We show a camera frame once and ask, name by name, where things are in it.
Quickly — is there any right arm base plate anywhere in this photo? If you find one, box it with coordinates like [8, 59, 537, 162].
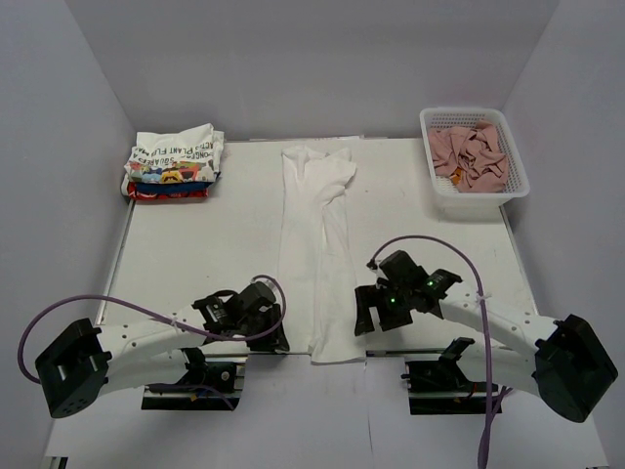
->
[401, 337, 508, 415]

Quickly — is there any cartoon print folded t-shirt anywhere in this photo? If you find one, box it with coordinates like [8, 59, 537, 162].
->
[125, 161, 220, 185]

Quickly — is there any red patterned folded t-shirt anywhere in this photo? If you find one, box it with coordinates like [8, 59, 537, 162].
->
[122, 183, 209, 201]

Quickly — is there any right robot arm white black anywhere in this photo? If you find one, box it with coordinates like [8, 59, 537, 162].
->
[354, 250, 618, 423]

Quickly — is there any white perforated plastic basket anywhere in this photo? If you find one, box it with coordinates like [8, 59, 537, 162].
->
[420, 107, 530, 208]

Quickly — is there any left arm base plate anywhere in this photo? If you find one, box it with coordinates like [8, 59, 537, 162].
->
[141, 348, 246, 411]

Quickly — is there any blue folded t-shirt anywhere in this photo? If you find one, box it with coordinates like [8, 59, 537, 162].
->
[135, 182, 211, 194]

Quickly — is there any pink crumpled t-shirt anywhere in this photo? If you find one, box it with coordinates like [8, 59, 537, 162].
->
[428, 120, 509, 193]

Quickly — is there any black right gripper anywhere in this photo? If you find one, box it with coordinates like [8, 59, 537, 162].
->
[354, 282, 414, 337]

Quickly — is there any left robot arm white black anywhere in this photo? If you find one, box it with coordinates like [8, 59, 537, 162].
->
[35, 275, 290, 419]

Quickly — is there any plain white t-shirt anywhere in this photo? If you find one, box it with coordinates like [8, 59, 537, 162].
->
[277, 146, 365, 364]

